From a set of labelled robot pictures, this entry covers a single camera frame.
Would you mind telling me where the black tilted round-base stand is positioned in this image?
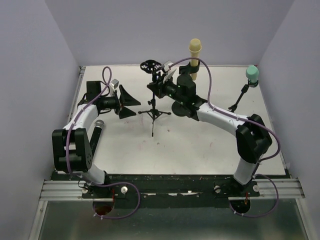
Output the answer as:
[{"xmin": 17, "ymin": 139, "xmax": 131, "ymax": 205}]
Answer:
[{"xmin": 228, "ymin": 81, "xmax": 259, "ymax": 113}]

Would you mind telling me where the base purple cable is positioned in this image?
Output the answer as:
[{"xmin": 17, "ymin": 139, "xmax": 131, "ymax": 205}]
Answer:
[
  {"xmin": 93, "ymin": 182, "xmax": 141, "ymax": 221},
  {"xmin": 228, "ymin": 174, "xmax": 280, "ymax": 218}
]

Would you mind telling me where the black mounting rail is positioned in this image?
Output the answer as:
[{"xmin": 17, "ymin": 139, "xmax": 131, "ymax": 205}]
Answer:
[{"xmin": 82, "ymin": 174, "xmax": 260, "ymax": 209}]

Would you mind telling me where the teal microphone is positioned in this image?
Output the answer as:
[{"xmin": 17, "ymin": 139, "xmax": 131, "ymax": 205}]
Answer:
[{"xmin": 245, "ymin": 65, "xmax": 260, "ymax": 87}]

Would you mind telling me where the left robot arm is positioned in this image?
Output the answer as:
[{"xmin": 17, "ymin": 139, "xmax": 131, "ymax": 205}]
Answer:
[{"xmin": 51, "ymin": 79, "xmax": 141, "ymax": 198}]

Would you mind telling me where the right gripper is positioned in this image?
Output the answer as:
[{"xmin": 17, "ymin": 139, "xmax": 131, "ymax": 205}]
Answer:
[{"xmin": 147, "ymin": 73, "xmax": 186, "ymax": 105}]

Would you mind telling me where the beige microphone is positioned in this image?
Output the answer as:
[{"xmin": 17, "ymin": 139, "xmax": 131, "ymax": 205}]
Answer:
[{"xmin": 188, "ymin": 38, "xmax": 202, "ymax": 67}]

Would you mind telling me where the black round-base clip stand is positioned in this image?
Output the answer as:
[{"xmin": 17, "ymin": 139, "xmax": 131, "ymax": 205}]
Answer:
[{"xmin": 171, "ymin": 61, "xmax": 200, "ymax": 117}]

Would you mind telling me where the black silver-head microphone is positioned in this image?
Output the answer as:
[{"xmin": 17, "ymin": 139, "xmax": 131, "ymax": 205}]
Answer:
[{"xmin": 90, "ymin": 119, "xmax": 105, "ymax": 157}]

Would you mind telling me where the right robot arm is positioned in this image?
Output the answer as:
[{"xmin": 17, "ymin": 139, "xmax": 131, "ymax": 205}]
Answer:
[{"xmin": 147, "ymin": 74, "xmax": 272, "ymax": 196}]

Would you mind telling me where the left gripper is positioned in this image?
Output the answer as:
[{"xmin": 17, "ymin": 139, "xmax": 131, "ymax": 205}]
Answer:
[{"xmin": 99, "ymin": 84, "xmax": 141, "ymax": 119}]

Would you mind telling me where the black tripod shock-mount stand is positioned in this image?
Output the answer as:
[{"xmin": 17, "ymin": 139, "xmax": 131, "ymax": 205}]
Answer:
[{"xmin": 138, "ymin": 59, "xmax": 172, "ymax": 137}]

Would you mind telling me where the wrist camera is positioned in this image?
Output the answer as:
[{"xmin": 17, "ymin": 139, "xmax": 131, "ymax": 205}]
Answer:
[
  {"xmin": 161, "ymin": 60, "xmax": 177, "ymax": 83},
  {"xmin": 107, "ymin": 79, "xmax": 119, "ymax": 97}
]

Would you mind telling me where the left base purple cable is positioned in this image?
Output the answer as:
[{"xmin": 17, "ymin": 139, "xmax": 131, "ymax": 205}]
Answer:
[{"xmin": 93, "ymin": 182, "xmax": 141, "ymax": 221}]

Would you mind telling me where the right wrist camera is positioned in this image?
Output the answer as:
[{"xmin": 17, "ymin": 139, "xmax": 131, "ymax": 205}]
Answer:
[{"xmin": 161, "ymin": 60, "xmax": 177, "ymax": 83}]

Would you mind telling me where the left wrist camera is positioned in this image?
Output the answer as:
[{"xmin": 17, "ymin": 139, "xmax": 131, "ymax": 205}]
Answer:
[{"xmin": 107, "ymin": 79, "xmax": 119, "ymax": 97}]

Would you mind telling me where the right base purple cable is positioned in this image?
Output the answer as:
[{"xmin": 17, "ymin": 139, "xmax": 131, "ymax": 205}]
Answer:
[{"xmin": 228, "ymin": 174, "xmax": 280, "ymax": 218}]

